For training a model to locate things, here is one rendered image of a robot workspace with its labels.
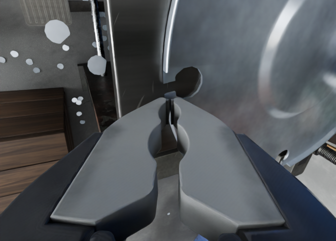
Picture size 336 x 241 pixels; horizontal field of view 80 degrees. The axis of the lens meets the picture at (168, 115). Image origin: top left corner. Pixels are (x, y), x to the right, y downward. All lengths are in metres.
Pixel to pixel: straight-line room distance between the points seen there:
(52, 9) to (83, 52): 0.24
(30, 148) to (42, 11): 0.39
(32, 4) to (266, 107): 0.66
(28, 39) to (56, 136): 0.41
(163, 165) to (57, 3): 0.55
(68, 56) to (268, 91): 0.82
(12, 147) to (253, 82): 0.62
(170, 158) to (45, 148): 0.41
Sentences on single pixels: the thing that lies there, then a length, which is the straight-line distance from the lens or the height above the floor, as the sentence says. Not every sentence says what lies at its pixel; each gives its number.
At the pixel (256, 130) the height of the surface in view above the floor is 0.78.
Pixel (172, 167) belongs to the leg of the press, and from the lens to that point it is 0.40.
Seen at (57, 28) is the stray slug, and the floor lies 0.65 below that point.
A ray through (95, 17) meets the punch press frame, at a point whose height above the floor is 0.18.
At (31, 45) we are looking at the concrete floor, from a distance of 0.92.
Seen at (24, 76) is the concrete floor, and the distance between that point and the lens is 0.95.
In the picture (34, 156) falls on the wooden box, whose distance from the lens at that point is 0.69.
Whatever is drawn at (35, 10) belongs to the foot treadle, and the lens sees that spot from 0.74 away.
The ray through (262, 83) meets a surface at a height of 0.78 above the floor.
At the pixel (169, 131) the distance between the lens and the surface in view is 0.15.
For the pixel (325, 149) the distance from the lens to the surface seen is 0.38.
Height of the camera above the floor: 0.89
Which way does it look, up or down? 51 degrees down
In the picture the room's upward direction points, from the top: 140 degrees clockwise
